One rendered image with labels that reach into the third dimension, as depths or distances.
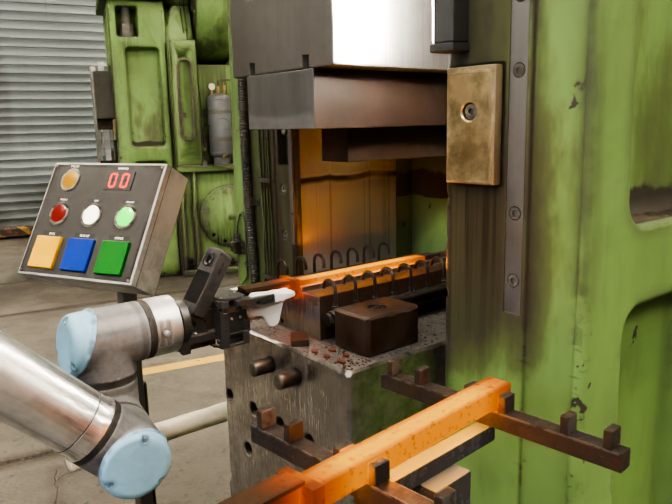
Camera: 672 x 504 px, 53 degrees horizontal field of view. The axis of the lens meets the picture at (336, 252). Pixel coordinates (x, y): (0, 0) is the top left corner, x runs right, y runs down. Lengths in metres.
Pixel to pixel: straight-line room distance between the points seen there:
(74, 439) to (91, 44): 8.31
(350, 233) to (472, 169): 0.54
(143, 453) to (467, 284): 0.54
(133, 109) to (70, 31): 3.24
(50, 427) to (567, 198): 0.71
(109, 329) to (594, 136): 0.70
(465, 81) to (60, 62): 8.14
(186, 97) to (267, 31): 4.64
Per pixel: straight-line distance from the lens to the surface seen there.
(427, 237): 1.59
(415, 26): 1.18
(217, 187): 5.92
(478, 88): 1.01
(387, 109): 1.19
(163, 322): 1.03
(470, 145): 1.01
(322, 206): 1.44
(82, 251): 1.55
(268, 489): 0.57
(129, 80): 5.93
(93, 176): 1.64
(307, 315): 1.17
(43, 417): 0.87
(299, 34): 1.13
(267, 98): 1.20
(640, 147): 1.16
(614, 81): 0.97
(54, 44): 9.00
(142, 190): 1.52
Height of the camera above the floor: 1.28
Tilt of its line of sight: 11 degrees down
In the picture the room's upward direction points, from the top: 1 degrees counter-clockwise
